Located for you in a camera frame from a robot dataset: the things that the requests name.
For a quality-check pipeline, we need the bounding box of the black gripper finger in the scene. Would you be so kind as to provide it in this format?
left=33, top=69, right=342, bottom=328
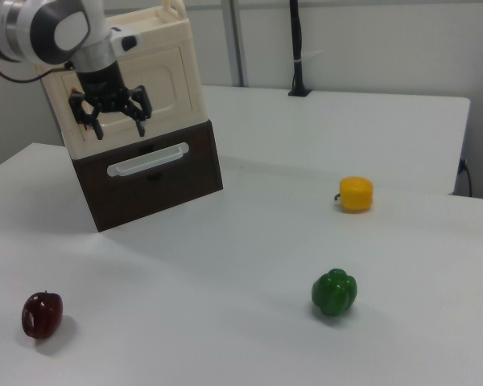
left=68, top=90, right=105, bottom=142
left=121, top=84, right=153, bottom=138

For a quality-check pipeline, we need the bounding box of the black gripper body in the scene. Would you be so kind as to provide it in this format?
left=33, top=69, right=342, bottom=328
left=76, top=62, right=133, bottom=113

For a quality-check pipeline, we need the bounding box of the cream cabinet door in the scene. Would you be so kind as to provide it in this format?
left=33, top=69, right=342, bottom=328
left=61, top=45, right=196, bottom=145

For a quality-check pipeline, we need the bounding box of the cream plastic cabinet body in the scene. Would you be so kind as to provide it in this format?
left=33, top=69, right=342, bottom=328
left=39, top=0, right=209, bottom=159

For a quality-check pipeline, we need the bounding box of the dark brown drawer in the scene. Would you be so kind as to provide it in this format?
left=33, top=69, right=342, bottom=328
left=71, top=119, right=225, bottom=233

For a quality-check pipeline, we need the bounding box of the black pole with clamp base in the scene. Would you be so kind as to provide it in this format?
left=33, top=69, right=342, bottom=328
left=287, top=0, right=313, bottom=99

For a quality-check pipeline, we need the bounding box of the dark red apple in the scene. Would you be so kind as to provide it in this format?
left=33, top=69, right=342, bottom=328
left=21, top=290, right=64, bottom=339

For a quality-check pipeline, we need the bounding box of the yellow bell pepper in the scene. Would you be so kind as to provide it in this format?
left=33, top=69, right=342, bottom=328
left=333, top=175, right=374, bottom=214

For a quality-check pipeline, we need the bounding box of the green bell pepper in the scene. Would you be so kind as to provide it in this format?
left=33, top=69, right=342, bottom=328
left=311, top=268, right=358, bottom=318

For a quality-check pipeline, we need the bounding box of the white drawer handle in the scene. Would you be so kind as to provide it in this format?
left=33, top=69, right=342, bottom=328
left=106, top=142, right=191, bottom=179

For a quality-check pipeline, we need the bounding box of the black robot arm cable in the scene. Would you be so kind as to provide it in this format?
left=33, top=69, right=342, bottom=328
left=0, top=55, right=74, bottom=84

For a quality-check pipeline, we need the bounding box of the black cable at table edge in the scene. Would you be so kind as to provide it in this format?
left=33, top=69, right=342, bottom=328
left=458, top=158, right=474, bottom=198

